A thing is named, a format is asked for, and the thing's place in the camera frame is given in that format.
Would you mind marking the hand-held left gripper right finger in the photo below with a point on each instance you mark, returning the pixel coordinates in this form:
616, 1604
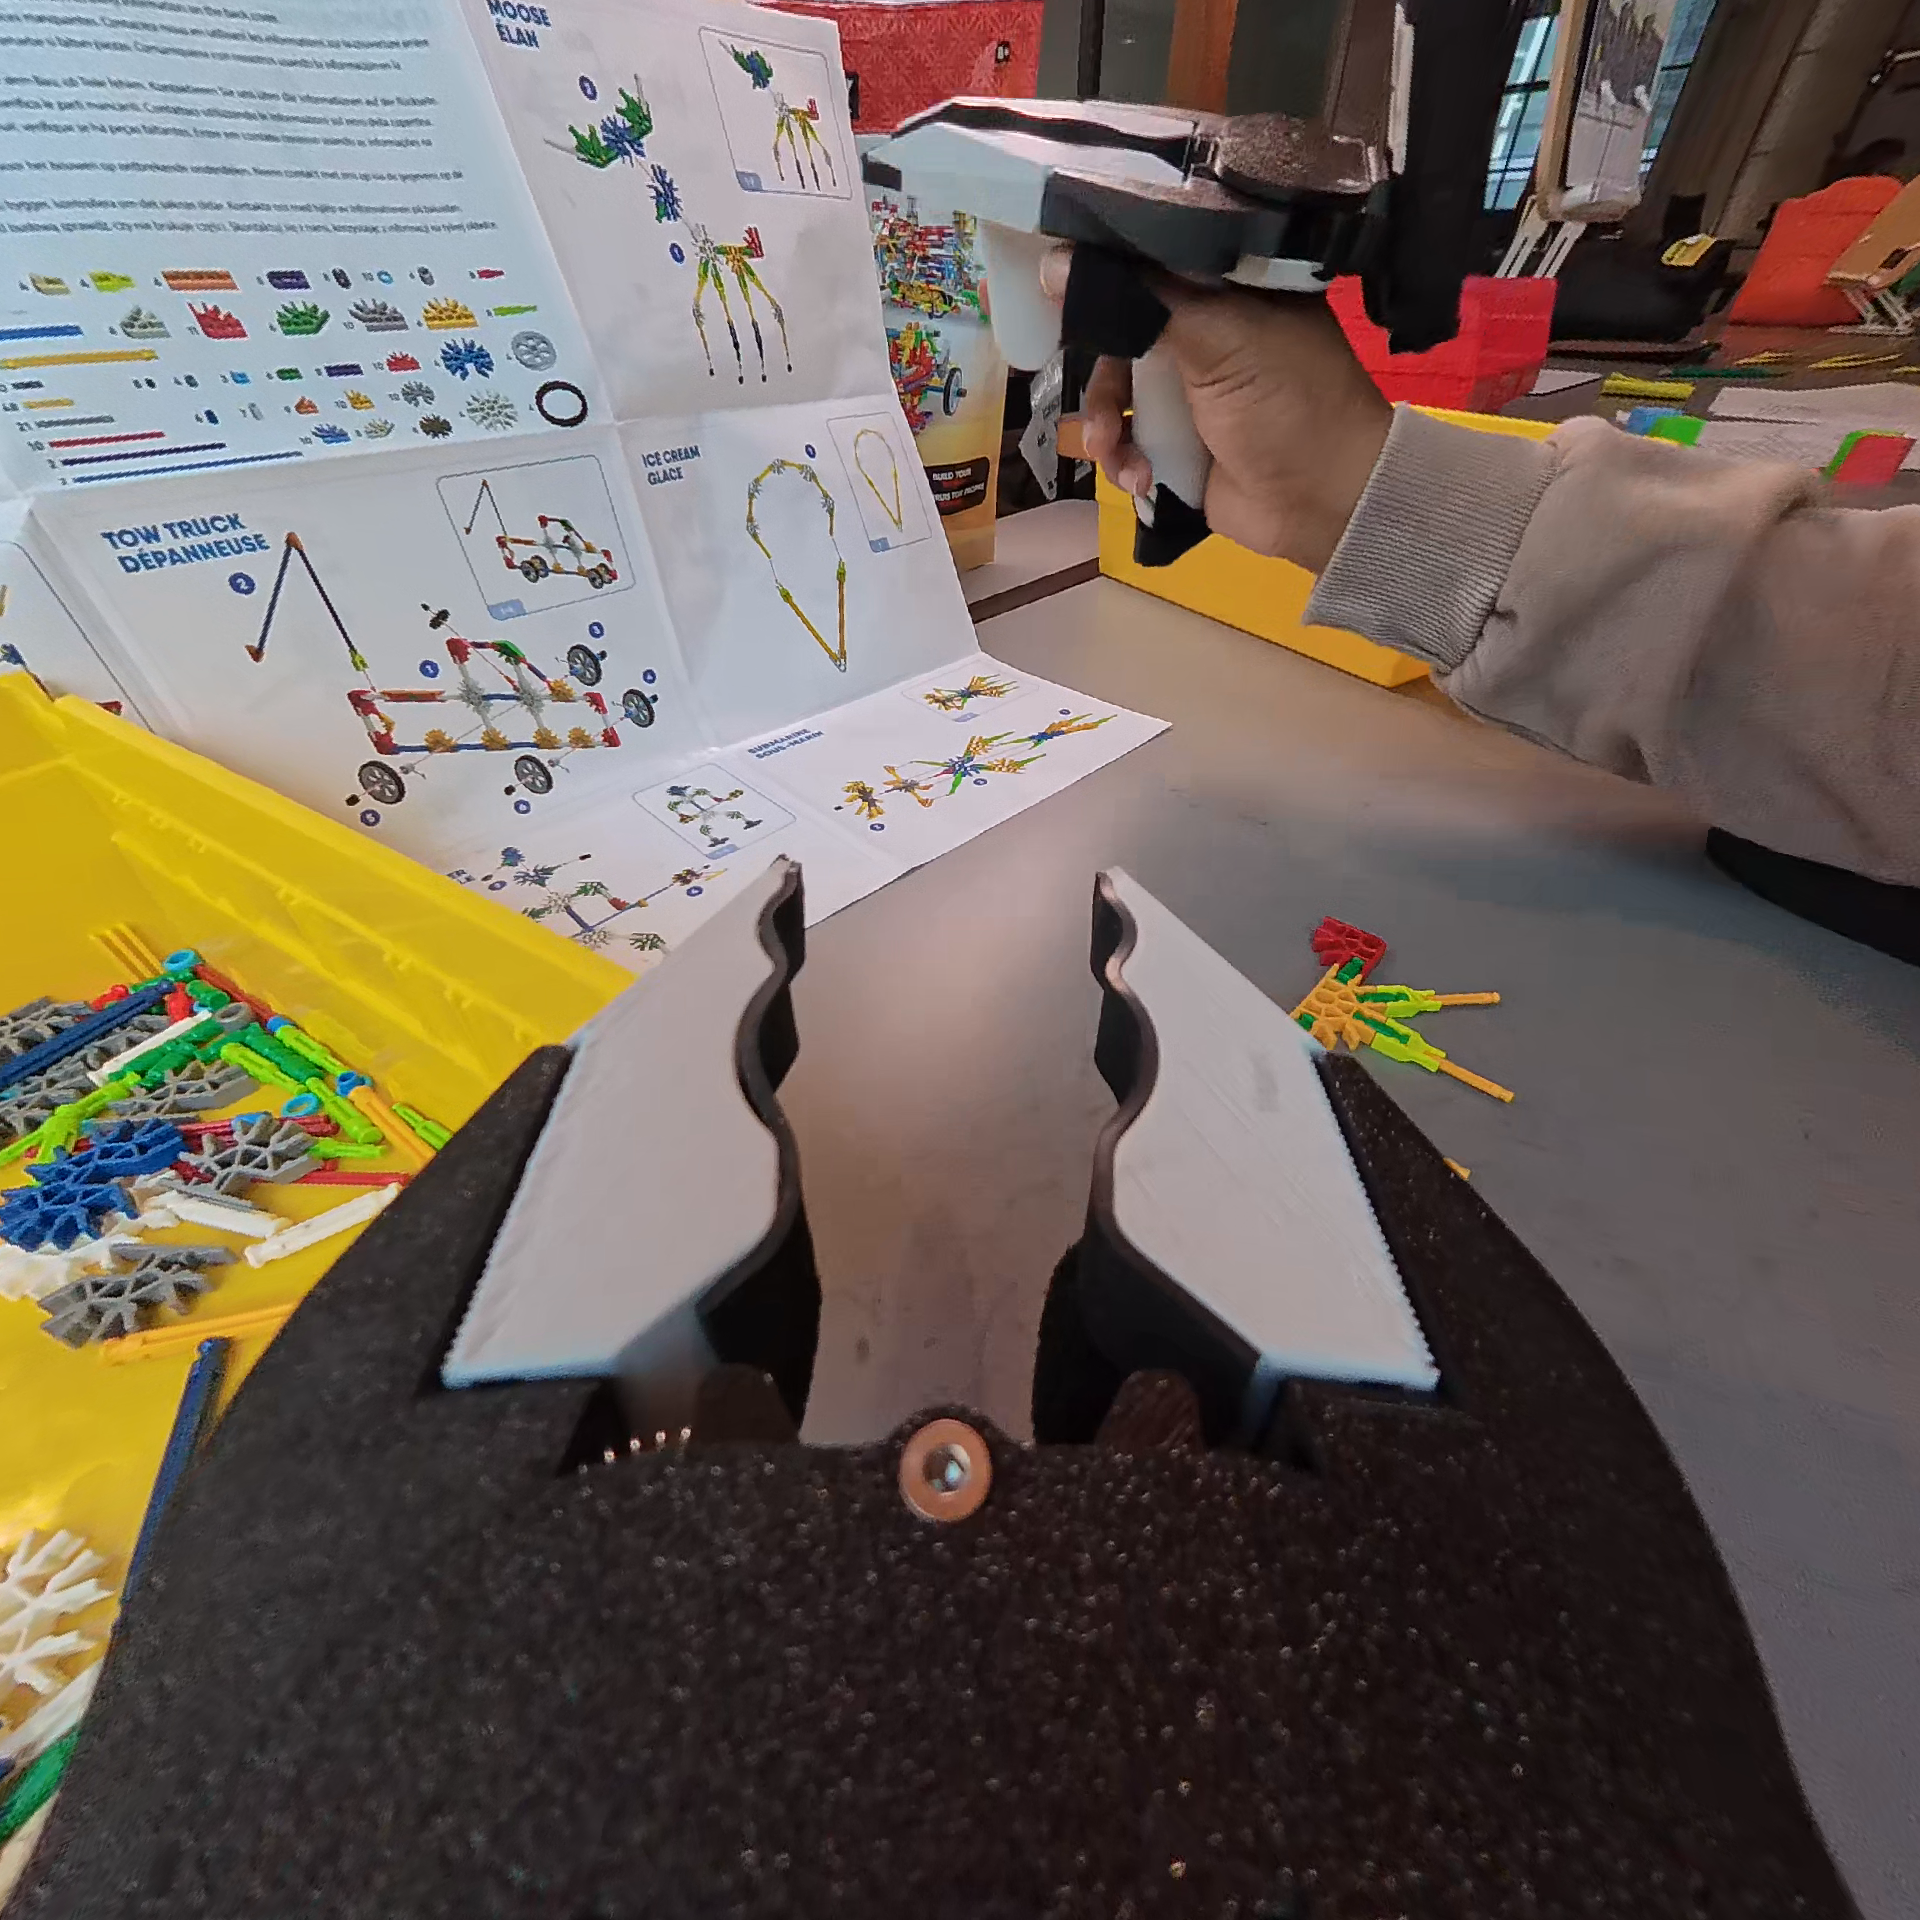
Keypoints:
1261, 1200

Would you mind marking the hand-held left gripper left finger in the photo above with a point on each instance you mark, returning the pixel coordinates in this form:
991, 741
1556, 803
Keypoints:
616, 1200

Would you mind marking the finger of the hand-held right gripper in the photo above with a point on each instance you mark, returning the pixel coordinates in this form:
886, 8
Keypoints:
974, 172
1080, 120

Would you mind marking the colourful construction toy model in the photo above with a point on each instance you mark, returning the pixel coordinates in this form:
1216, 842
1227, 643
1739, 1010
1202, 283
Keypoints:
1347, 944

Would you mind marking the yellow plastic bin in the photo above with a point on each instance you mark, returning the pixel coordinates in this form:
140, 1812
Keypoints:
300, 901
1245, 585

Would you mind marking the grey desk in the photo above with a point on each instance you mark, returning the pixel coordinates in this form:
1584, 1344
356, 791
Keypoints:
1652, 1276

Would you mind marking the person's right hand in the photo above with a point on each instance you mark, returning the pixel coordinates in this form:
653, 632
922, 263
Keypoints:
1276, 420

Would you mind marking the construction toy set box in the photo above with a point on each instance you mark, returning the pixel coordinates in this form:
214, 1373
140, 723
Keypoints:
938, 376

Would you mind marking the red plastic crate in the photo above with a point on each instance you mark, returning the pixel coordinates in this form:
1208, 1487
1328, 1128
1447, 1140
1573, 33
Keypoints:
1485, 360

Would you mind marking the green toy block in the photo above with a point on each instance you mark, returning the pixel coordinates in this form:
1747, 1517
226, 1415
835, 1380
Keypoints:
1659, 425

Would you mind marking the pile of colourful construction pieces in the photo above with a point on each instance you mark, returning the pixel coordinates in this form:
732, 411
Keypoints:
91, 1154

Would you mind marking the white folded instruction sheet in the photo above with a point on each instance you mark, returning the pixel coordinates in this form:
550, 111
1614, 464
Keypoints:
451, 225

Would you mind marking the red toy block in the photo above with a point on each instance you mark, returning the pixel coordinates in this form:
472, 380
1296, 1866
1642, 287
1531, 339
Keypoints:
1869, 458

